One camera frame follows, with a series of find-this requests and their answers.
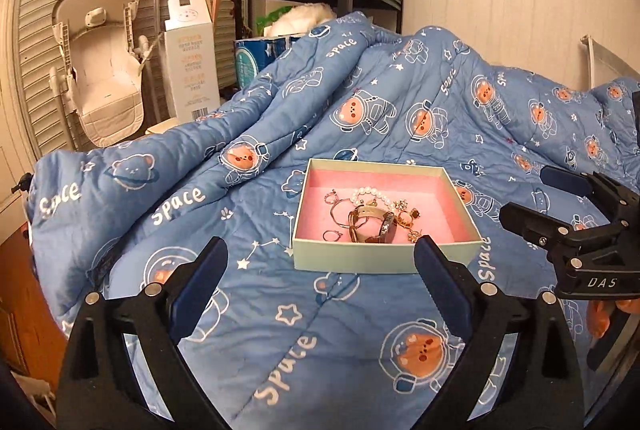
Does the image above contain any blue white package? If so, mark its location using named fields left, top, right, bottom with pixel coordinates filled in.
left=234, top=35, right=300, bottom=89

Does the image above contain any white pearl bracelet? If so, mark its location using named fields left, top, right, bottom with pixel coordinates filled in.
left=349, top=186, right=394, bottom=207

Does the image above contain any white baby high chair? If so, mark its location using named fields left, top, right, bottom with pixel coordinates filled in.
left=49, top=0, right=152, bottom=149

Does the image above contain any rose gold bangle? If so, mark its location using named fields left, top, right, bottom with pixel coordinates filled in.
left=323, top=189, right=354, bottom=229

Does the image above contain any white box pink lining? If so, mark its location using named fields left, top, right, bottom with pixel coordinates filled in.
left=293, top=158, right=483, bottom=274

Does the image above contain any tall white carton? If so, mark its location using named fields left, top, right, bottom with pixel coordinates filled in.
left=164, top=0, right=220, bottom=124

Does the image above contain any beige strap wristwatch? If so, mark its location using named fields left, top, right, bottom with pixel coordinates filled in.
left=348, top=205, right=396, bottom=244

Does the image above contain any small crystal charm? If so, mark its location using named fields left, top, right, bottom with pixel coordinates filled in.
left=408, top=230, right=422, bottom=244

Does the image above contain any blue astronaut bear quilt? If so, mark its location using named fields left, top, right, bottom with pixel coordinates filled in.
left=26, top=13, right=639, bottom=429

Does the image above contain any gold chain ornament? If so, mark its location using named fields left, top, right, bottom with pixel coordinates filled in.
left=393, top=199, right=421, bottom=230

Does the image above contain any right hand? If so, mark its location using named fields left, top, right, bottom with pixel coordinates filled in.
left=587, top=299, right=640, bottom=339

